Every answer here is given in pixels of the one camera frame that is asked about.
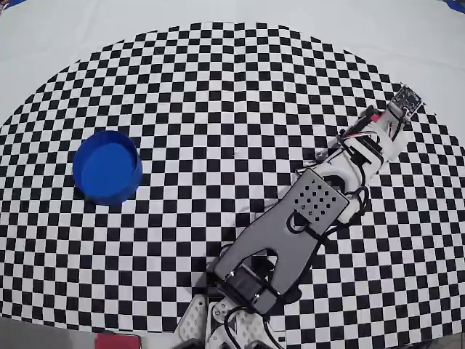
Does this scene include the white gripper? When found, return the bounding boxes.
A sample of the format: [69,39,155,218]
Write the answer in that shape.
[362,104,411,163]

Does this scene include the blue round box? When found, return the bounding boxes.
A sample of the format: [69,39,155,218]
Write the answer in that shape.
[72,129,143,206]

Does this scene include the red flat box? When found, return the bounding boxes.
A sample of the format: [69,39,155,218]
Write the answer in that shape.
[94,332,142,349]

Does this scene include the checkered print white sheet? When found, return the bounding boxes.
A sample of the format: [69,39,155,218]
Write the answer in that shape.
[0,0,465,349]

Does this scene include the bare camera circuit board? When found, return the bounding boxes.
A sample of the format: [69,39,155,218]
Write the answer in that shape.
[387,84,425,119]

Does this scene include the black cable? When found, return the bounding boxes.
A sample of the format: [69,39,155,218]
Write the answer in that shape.
[222,305,291,349]

